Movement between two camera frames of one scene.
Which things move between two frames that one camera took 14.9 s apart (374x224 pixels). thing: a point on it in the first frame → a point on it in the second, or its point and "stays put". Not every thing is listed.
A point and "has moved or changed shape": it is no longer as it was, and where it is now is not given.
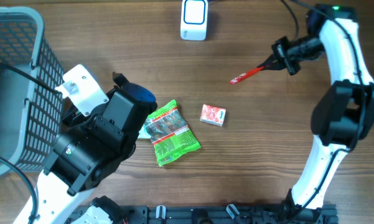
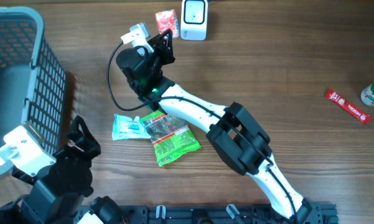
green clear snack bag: (170, 134) stays put
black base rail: (143, 214) stays put
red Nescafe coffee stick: (247, 74) has moved or changed shape
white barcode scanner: (194, 20) stays put
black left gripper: (72, 117) → (90, 145)
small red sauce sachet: (213, 115) has moved or changed shape
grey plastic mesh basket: (25, 113) stays put
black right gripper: (281, 58) → (160, 48)
